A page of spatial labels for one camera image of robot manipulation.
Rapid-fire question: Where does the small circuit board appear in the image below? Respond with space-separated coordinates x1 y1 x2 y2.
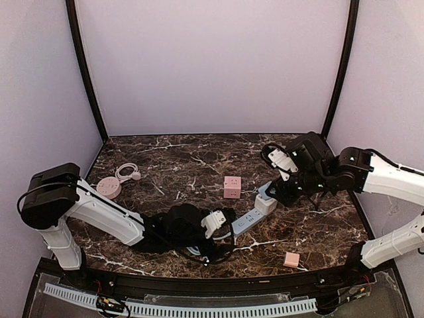
95 296 126 313

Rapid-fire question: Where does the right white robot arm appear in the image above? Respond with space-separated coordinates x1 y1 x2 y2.
261 144 423 271

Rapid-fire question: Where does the black front table rail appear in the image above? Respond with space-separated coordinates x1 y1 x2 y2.
87 266 345 297

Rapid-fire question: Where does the grey slotted cable duct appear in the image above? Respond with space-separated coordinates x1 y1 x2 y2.
43 283 317 317

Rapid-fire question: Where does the right black frame post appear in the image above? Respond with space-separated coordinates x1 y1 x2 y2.
321 0 360 140

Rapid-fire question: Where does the pink cube socket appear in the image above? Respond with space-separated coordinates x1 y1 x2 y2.
223 176 242 199

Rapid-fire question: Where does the left black frame post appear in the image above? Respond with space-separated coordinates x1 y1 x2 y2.
65 0 109 144

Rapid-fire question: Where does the black frame post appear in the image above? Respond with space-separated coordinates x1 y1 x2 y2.
65 0 109 144
321 0 360 140

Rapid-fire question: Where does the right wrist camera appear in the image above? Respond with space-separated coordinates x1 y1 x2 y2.
266 148 298 182

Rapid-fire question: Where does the blue power strip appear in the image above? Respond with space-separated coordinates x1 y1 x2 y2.
232 209 266 237

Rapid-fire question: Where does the pink round power strip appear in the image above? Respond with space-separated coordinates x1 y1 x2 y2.
96 176 122 199

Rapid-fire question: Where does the white cube socket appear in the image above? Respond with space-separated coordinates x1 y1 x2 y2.
254 194 278 216

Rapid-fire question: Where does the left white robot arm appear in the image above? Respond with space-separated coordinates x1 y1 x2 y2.
17 163 235 271

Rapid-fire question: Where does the pink small plug adapter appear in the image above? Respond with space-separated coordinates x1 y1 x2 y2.
284 252 300 268

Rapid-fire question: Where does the blue cube plug adapter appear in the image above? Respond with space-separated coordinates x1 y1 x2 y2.
258 182 272 201

